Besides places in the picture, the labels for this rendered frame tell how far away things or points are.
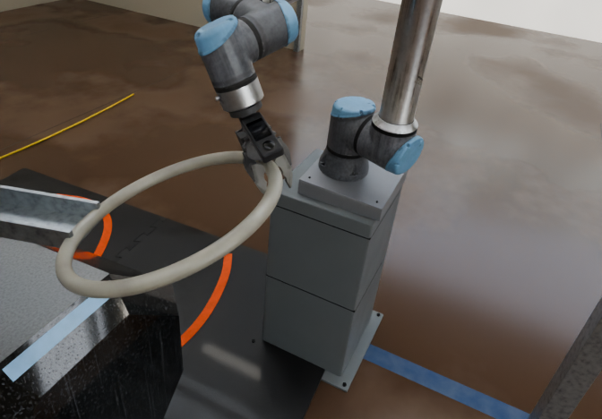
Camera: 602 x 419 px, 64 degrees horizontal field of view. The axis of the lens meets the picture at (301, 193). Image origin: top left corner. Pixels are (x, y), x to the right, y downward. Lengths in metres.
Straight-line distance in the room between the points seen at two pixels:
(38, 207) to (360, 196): 1.00
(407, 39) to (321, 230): 0.73
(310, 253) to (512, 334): 1.27
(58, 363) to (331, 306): 1.04
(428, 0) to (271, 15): 0.54
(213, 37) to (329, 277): 1.18
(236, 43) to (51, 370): 0.88
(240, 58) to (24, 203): 0.65
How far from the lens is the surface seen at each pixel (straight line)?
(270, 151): 0.95
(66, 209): 1.26
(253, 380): 2.23
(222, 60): 0.96
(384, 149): 1.59
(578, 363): 1.86
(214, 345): 2.34
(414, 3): 1.43
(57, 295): 1.44
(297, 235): 1.84
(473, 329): 2.67
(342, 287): 1.90
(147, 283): 0.85
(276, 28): 1.02
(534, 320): 2.87
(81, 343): 1.40
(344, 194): 1.71
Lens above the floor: 1.84
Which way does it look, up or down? 34 degrees down
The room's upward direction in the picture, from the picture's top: 6 degrees clockwise
